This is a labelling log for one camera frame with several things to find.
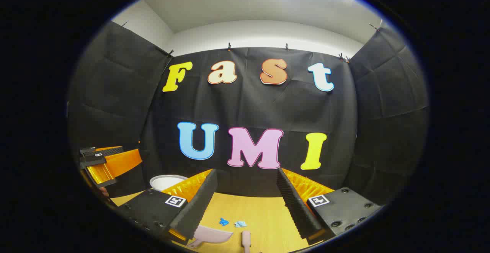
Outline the white garbage bin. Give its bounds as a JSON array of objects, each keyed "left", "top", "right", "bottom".
[{"left": 149, "top": 175, "right": 189, "bottom": 192}]

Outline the small pink broom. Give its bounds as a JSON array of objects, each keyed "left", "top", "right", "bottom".
[{"left": 241, "top": 230, "right": 252, "bottom": 253}]

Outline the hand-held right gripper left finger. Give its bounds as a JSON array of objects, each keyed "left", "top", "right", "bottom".
[{"left": 116, "top": 168, "right": 219, "bottom": 246}]

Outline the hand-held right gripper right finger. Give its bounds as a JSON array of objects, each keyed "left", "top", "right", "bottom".
[{"left": 276, "top": 167, "right": 383, "bottom": 246}]

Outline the pink dustpan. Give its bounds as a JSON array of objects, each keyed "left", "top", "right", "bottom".
[{"left": 187, "top": 225, "right": 234, "bottom": 249}]

